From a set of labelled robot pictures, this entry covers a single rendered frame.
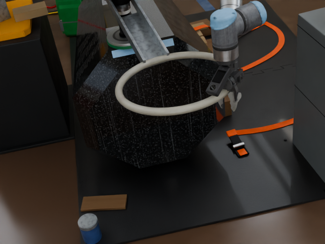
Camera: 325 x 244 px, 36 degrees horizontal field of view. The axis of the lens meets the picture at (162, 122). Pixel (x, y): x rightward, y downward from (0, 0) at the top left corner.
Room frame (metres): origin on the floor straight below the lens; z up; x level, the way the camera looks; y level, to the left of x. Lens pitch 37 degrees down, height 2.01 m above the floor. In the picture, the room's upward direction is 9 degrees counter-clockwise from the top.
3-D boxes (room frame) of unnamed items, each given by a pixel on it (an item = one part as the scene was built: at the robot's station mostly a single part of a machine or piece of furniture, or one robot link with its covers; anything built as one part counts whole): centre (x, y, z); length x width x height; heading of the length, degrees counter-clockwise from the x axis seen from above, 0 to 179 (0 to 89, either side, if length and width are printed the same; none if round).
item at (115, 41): (2.29, 0.10, 0.85); 0.21 x 0.21 x 0.01
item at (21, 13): (2.88, 0.69, 0.81); 0.20 x 0.10 x 0.05; 102
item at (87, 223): (1.74, 0.45, 0.08); 0.10 x 0.10 x 0.13
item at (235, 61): (1.54, -0.27, 1.02); 0.09 x 0.08 x 0.12; 136
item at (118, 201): (1.96, 0.39, 0.02); 0.25 x 0.10 x 0.01; 82
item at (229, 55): (1.54, -0.26, 1.10); 0.10 x 0.09 x 0.05; 47
